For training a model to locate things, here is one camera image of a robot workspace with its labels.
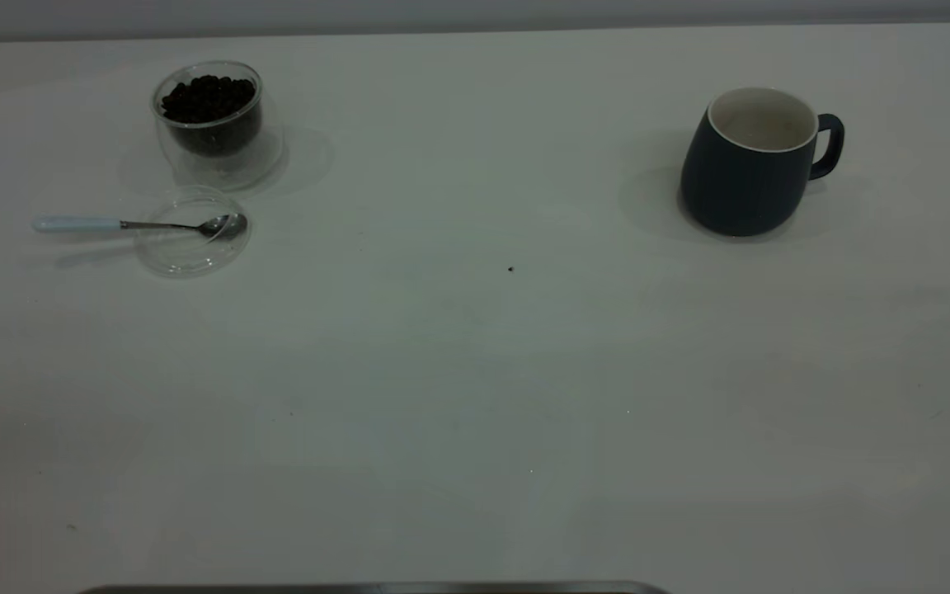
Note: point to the heap of dark coffee beans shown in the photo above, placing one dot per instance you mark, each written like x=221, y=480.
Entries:
x=207, y=99

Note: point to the shallow clear glass dish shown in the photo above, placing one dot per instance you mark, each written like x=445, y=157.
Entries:
x=186, y=256

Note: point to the double-walled clear glass bowl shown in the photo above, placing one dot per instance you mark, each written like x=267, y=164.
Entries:
x=228, y=169

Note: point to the dark grey ceramic mug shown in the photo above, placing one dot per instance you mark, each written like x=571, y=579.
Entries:
x=739, y=186

